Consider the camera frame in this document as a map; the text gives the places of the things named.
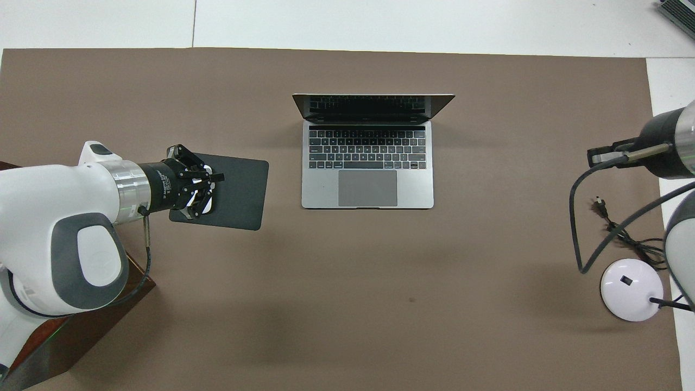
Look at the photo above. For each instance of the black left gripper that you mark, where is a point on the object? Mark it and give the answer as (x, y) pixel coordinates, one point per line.
(165, 187)

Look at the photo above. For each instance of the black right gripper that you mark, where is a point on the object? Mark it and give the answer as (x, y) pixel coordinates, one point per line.
(665, 130)

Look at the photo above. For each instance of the grey aluminium laptop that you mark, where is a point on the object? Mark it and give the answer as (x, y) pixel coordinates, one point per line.
(320, 190)

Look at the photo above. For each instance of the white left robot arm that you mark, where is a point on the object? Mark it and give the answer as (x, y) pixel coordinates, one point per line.
(43, 206)

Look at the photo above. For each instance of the black mouse pad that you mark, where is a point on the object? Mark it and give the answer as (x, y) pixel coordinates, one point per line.
(239, 190)

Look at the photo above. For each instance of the white desk lamp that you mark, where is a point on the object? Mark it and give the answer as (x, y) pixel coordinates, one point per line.
(630, 293)

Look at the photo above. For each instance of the grey ribbed device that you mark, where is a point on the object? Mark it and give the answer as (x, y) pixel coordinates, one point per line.
(681, 13)

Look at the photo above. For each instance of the dark brown wooden box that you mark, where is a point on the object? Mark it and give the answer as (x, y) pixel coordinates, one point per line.
(81, 336)

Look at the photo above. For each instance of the brown table mat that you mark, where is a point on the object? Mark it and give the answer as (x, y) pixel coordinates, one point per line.
(380, 298)

